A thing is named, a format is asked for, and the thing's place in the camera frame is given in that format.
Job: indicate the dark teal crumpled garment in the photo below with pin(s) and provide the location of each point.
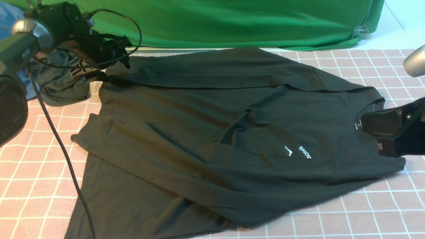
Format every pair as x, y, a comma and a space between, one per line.
57, 86

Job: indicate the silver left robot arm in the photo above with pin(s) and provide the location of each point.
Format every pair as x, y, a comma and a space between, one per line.
39, 33

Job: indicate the silver binder clip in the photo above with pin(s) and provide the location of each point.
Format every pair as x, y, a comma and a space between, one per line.
359, 31

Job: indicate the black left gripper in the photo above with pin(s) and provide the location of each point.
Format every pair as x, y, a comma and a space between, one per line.
95, 51

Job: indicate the green backdrop cloth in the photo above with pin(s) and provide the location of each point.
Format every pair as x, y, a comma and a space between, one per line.
303, 25

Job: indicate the blue cloth garment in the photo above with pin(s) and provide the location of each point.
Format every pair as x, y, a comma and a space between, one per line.
10, 20

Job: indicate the dark gray long-sleeve shirt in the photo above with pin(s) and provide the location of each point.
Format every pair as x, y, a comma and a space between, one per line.
198, 143

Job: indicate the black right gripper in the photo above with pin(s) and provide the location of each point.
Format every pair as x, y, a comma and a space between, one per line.
400, 131

